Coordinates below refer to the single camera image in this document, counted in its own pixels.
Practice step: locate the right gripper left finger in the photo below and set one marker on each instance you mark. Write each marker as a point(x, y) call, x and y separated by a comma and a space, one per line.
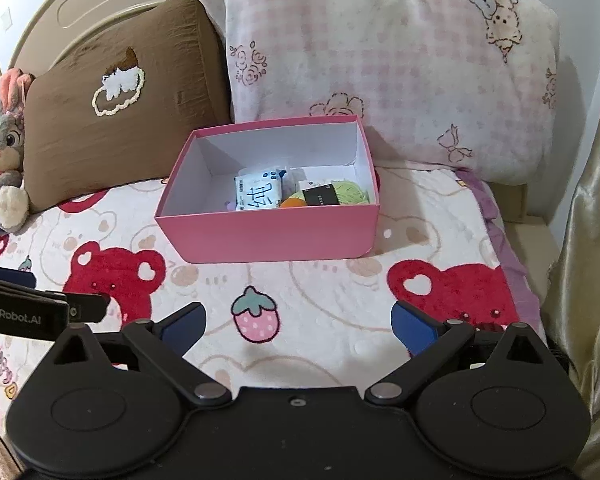
point(160, 348)

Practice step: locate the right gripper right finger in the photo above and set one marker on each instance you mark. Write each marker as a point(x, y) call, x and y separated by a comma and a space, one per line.
point(432, 345)

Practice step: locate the green yarn ball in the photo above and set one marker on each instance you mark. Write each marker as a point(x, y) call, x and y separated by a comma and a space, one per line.
point(333, 193)

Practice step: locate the blue white tissue pack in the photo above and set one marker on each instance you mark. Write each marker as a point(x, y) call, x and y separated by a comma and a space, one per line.
point(263, 189)

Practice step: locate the orange makeup sponge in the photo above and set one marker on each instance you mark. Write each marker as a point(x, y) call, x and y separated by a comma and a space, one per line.
point(293, 202)

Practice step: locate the grey bunny plush toy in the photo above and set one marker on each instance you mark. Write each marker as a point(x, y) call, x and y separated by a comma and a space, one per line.
point(14, 199)

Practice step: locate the gold satin curtain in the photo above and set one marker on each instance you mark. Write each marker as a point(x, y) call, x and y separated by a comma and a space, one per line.
point(572, 305)

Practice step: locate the pink cardboard box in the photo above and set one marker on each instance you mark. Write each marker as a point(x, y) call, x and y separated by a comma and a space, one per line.
point(197, 210)

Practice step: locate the brown embroidered pillow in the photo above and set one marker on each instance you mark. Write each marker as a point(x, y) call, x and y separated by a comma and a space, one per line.
point(119, 108)

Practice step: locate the pink checkered pillow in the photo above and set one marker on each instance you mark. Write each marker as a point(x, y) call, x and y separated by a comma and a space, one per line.
point(460, 83)

